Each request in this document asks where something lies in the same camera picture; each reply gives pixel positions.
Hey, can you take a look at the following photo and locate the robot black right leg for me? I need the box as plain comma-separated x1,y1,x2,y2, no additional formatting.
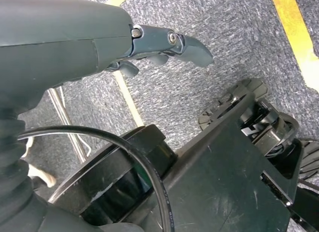
288,177,319,232

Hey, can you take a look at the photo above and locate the white rounded floor object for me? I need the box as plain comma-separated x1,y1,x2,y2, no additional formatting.
21,137,57,189

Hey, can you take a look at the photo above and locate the chrome metal frame leg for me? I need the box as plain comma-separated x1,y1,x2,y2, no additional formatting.
47,86,91,164

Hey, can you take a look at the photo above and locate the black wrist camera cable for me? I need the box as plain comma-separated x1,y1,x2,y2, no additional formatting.
17,124,175,232

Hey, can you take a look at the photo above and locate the yellow floor tape outline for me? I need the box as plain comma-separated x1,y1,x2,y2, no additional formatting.
270,0,319,93
107,0,146,128

